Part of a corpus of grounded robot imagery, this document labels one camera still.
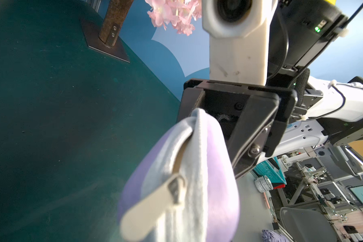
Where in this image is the pink artificial cherry blossom branch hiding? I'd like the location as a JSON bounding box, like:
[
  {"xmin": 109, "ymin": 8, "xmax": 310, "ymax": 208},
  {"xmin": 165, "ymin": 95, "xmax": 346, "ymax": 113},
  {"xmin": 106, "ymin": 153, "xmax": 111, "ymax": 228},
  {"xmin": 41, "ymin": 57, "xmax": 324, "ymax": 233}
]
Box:
[{"xmin": 145, "ymin": 0, "xmax": 202, "ymax": 36}]

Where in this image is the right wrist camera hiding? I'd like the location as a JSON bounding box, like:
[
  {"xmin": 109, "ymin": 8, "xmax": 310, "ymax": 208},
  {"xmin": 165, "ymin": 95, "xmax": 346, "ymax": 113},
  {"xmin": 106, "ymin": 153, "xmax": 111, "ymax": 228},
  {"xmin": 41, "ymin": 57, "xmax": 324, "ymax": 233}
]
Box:
[{"xmin": 202, "ymin": 1, "xmax": 278, "ymax": 86}]

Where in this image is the rusty brown branch stem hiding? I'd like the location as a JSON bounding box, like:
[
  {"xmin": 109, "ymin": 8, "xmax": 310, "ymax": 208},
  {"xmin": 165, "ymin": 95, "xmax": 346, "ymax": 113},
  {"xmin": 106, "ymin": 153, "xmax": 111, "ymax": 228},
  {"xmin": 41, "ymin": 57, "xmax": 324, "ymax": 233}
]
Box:
[{"xmin": 98, "ymin": 0, "xmax": 133, "ymax": 47}]

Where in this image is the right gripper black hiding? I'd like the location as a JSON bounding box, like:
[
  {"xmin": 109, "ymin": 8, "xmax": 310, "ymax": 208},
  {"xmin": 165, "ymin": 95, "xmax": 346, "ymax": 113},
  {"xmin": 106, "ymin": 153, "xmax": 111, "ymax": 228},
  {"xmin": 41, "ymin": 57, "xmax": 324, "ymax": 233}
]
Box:
[{"xmin": 177, "ymin": 79, "xmax": 297, "ymax": 178}]

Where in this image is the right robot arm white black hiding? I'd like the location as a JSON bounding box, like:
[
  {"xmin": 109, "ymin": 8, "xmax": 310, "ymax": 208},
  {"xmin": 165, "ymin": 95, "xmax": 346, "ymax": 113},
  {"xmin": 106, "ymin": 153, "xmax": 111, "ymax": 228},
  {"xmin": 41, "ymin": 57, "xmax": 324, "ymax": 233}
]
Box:
[{"xmin": 178, "ymin": 1, "xmax": 363, "ymax": 178}]

